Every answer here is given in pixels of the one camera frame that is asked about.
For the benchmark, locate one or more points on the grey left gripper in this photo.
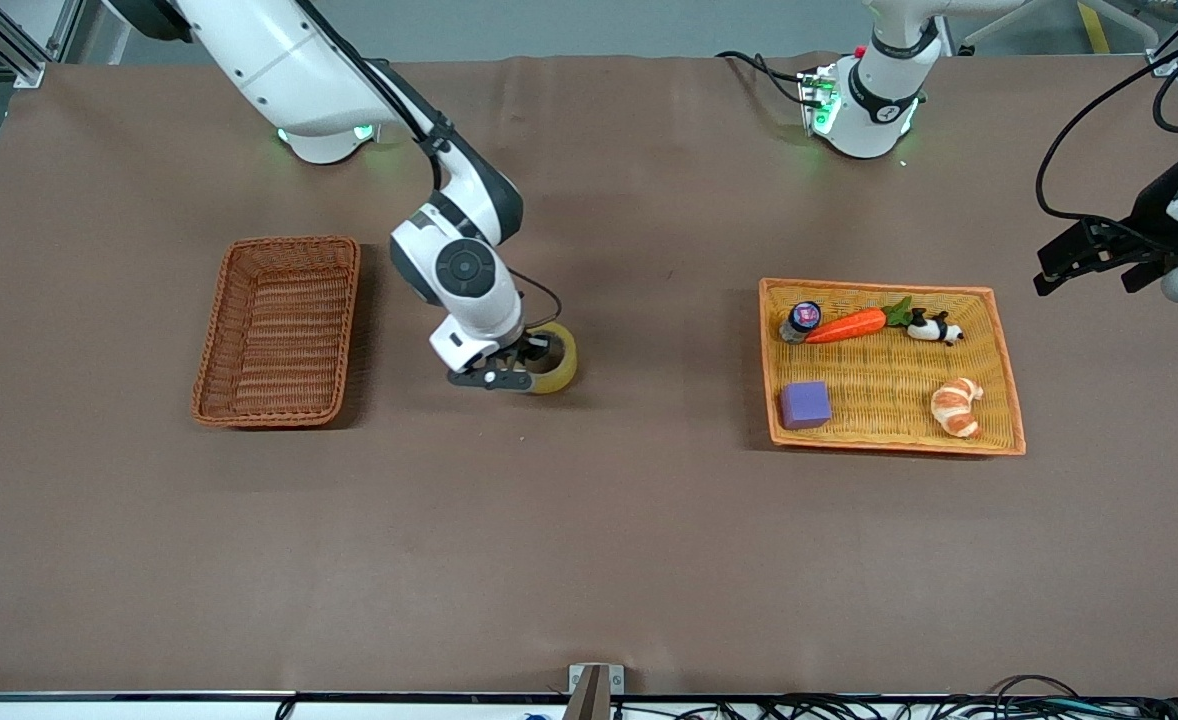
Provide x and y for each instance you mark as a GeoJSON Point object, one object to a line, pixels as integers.
{"type": "Point", "coordinates": [1147, 222]}

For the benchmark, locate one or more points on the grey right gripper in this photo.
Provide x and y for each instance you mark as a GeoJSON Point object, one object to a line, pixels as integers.
{"type": "Point", "coordinates": [530, 350]}

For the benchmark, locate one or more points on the clear yellowish tape roll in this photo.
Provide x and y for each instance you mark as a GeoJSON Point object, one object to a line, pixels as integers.
{"type": "Point", "coordinates": [564, 370]}

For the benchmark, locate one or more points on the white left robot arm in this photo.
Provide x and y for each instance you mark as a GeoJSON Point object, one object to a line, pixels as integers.
{"type": "Point", "coordinates": [879, 100]}

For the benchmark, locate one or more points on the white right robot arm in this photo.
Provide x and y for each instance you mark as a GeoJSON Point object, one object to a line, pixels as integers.
{"type": "Point", "coordinates": [279, 60]}

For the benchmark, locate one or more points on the orange wicker basket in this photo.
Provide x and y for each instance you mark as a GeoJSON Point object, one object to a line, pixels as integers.
{"type": "Point", "coordinates": [984, 355]}

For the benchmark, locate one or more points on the brown wicker basket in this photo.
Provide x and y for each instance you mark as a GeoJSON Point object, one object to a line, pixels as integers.
{"type": "Point", "coordinates": [279, 330]}

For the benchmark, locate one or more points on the brown table cover sheet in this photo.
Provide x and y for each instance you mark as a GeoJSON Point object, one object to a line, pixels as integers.
{"type": "Point", "coordinates": [569, 520]}

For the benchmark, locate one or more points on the black white panda toy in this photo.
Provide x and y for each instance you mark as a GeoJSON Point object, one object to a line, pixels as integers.
{"type": "Point", "coordinates": [934, 328]}

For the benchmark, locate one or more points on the toy croissant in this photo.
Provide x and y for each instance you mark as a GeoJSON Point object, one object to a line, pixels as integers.
{"type": "Point", "coordinates": [954, 405]}

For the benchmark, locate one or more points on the grey metal stand leg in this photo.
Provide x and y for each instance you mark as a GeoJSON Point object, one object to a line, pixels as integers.
{"type": "Point", "coordinates": [989, 30]}

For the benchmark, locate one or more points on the orange toy carrot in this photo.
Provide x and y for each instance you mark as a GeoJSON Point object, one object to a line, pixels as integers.
{"type": "Point", "coordinates": [844, 327]}

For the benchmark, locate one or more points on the small bottle dark cap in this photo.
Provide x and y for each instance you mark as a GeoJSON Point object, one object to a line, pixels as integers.
{"type": "Point", "coordinates": [802, 318]}

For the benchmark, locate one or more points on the purple cube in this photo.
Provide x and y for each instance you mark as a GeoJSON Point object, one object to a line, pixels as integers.
{"type": "Point", "coordinates": [805, 405]}

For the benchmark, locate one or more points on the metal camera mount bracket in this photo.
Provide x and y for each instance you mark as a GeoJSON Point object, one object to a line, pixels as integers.
{"type": "Point", "coordinates": [595, 690]}

